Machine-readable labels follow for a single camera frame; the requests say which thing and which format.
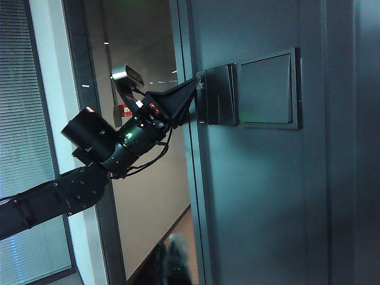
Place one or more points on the dark metal door frame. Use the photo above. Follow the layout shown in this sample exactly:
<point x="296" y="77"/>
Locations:
<point x="89" y="59"/>

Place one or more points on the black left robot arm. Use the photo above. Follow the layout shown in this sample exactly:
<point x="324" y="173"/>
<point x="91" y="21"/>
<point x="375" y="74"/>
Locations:
<point x="89" y="148"/>

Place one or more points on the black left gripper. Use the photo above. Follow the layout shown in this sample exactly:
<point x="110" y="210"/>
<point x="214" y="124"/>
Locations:
<point x="148" y="108"/>

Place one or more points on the narrow grey rocker switch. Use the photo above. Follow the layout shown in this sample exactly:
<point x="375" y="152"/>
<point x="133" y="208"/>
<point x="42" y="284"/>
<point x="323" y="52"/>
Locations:
<point x="221" y="95"/>

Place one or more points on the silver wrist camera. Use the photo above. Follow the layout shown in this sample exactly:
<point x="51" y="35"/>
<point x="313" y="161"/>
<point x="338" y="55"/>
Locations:
<point x="127" y="74"/>

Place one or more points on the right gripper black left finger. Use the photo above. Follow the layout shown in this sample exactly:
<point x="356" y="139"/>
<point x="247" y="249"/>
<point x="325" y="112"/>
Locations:
<point x="158" y="267"/>

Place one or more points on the red fire alarm box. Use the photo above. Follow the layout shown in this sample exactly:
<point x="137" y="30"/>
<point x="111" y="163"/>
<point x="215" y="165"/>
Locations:
<point x="124" y="110"/>

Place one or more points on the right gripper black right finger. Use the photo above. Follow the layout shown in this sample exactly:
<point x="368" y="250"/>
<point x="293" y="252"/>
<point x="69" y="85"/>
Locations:
<point x="178" y="261"/>

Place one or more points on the window venetian blind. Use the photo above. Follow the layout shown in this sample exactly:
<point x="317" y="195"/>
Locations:
<point x="20" y="118"/>

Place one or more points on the grey wall switch plate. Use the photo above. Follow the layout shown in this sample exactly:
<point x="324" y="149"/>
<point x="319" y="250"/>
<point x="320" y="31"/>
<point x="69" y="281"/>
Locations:
<point x="267" y="89"/>

